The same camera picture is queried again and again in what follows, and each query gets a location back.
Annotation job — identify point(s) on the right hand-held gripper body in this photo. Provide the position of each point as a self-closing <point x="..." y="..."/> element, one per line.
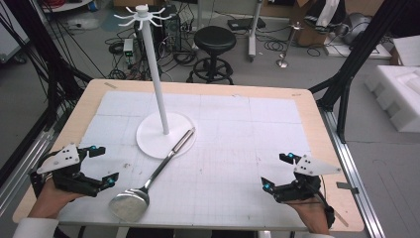
<point x="307" y="185"/>

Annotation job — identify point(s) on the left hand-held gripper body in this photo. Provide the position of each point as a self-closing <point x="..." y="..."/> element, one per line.
<point x="71" y="180"/>

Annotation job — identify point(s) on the metal spatula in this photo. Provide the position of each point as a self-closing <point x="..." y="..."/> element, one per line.
<point x="130" y="205"/>

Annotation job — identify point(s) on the white hook rack stand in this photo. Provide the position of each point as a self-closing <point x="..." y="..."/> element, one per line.
<point x="155" y="66"/>

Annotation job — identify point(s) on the person's left hand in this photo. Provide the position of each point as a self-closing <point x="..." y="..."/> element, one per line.
<point x="52" y="201"/>

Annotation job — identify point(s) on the person's right hand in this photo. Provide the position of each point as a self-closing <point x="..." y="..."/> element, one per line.
<point x="312" y="214"/>

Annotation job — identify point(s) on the white grid mat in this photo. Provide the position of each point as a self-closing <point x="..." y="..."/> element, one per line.
<point x="231" y="148"/>

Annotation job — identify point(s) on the small grey power box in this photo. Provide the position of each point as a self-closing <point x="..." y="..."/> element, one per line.
<point x="128" y="47"/>

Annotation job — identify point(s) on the thin metal stand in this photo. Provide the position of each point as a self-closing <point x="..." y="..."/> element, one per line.
<point x="288" y="46"/>

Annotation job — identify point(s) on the large white foam block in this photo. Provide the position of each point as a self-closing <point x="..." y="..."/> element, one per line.
<point x="396" y="95"/>

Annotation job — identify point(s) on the black computer tower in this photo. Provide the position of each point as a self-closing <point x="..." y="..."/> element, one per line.
<point x="165" y="20"/>
<point x="173" y="34"/>

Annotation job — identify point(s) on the black round stool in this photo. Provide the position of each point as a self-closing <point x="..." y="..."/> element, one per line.
<point x="214" y="39"/>

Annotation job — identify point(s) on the flat black device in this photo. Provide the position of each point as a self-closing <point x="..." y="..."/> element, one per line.
<point x="246" y="23"/>

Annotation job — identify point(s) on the grey round appliance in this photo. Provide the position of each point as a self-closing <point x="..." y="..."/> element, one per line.
<point x="356" y="28"/>

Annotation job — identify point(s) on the striped black white cloth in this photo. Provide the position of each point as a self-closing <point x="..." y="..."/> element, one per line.
<point x="325" y="15"/>

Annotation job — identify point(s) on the white round table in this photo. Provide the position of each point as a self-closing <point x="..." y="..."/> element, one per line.
<point x="66" y="5"/>

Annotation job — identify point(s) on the open cardboard box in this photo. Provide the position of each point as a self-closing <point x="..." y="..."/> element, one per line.
<point x="128" y="2"/>

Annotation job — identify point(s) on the aluminium rail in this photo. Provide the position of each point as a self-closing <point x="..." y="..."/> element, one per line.
<point x="353" y="172"/>
<point x="23" y="168"/>

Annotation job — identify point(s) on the white stand post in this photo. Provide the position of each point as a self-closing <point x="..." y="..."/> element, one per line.
<point x="255" y="33"/>

